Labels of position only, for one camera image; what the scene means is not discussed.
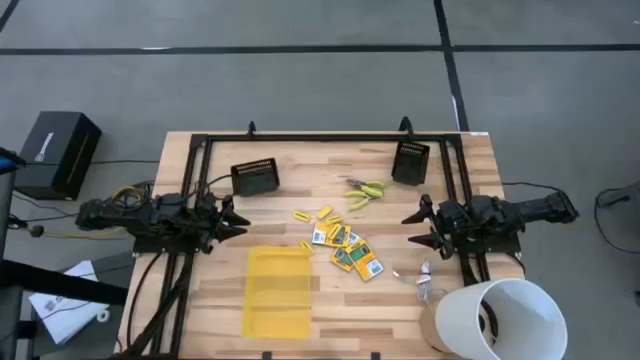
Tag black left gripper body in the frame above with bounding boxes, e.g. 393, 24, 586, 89
193, 193, 225, 254

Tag black bar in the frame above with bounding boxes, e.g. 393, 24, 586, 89
0, 259, 129, 306

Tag black floor cable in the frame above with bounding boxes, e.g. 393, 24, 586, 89
593, 187, 640, 256

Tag white cylindrical bucket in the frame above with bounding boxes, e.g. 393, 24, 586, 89
433, 277, 570, 360

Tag yellow cable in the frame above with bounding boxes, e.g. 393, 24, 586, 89
44, 184, 146, 240

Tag black metal table frame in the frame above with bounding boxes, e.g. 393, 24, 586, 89
149, 130, 494, 360

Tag narrow black mesh basket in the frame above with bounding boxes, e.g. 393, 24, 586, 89
390, 140, 431, 186

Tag large yellow plastic bin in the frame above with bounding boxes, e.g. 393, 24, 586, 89
241, 245, 314, 341

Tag brown round base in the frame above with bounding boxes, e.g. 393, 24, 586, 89
417, 302, 454, 355

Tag black box with logo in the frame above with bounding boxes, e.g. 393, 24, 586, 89
13, 110, 104, 202

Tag white bundled cable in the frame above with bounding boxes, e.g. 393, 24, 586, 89
392, 258, 449, 307

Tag white paper sheets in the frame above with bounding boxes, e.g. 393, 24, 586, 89
27, 259, 112, 346

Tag wide black mesh basket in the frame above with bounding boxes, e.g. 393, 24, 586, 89
229, 157, 281, 198

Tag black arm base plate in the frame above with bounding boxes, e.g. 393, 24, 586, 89
132, 233, 214, 255
452, 232, 522, 255

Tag blue object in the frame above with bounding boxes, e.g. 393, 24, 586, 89
0, 147, 26, 176

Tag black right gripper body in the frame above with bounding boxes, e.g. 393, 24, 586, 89
433, 199, 471, 251

